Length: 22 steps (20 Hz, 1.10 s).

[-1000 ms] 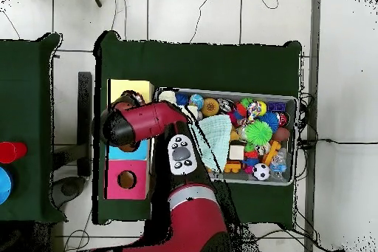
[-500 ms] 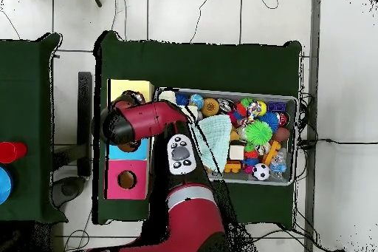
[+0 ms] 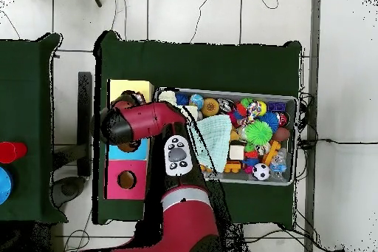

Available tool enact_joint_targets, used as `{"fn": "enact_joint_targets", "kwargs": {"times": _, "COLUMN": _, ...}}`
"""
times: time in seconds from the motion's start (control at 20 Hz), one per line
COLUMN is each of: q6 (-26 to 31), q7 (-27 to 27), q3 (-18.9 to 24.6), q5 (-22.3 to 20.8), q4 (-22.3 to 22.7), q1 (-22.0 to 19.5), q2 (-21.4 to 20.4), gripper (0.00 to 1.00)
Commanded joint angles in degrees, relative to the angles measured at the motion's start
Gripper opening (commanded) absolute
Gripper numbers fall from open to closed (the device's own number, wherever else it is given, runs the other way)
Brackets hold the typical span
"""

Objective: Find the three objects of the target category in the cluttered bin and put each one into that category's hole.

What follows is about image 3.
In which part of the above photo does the shallow clear mesh bin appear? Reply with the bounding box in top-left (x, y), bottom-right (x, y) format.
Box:
top-left (148, 86), bottom-right (299, 187)

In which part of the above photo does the lime green spiky ball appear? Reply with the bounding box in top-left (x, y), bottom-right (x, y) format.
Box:
top-left (244, 120), bottom-right (273, 147)

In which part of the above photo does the small brown football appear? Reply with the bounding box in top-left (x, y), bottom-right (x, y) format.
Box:
top-left (272, 126), bottom-right (291, 143)

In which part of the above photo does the globe print ball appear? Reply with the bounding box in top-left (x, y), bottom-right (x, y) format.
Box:
top-left (188, 93), bottom-right (205, 110)

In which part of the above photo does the small soccer ball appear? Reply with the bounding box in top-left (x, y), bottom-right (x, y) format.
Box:
top-left (252, 162), bottom-right (271, 181)

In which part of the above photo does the burger squeeze toy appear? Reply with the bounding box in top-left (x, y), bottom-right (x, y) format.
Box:
top-left (200, 97), bottom-right (220, 118)

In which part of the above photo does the cream waffle cloth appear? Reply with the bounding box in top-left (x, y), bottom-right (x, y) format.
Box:
top-left (158, 89), bottom-right (199, 121)

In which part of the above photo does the orange bone toy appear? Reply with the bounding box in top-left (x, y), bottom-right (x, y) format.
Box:
top-left (262, 140), bottom-right (282, 166)

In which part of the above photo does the blue spiky ball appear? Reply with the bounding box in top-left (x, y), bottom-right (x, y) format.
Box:
top-left (258, 111), bottom-right (280, 133)

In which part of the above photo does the red plastic cup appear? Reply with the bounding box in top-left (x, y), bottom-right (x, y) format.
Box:
top-left (0, 141), bottom-right (28, 164)

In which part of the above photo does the black power cable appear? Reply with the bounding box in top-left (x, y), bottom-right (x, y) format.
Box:
top-left (296, 137), bottom-right (378, 150)

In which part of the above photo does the dark green table cloth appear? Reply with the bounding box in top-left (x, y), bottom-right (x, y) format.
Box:
top-left (92, 30), bottom-right (303, 231)
top-left (0, 32), bottom-right (69, 224)

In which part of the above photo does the blue plastic cup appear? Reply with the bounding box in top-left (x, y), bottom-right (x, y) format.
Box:
top-left (0, 166), bottom-right (13, 205)

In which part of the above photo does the wooden box with three holes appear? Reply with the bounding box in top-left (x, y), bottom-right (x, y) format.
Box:
top-left (105, 79), bottom-right (155, 201)

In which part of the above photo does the mint green waffle cloth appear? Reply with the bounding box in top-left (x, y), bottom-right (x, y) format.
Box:
top-left (188, 115), bottom-right (233, 174)

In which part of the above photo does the black upright panel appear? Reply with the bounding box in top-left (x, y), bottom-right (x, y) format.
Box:
top-left (77, 71), bottom-right (93, 177)

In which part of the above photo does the multicolour rope toy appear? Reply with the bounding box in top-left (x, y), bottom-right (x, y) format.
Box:
top-left (244, 101), bottom-right (262, 124)

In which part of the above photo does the grey round stand base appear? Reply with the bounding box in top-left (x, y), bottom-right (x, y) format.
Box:
top-left (51, 175), bottom-right (86, 208)

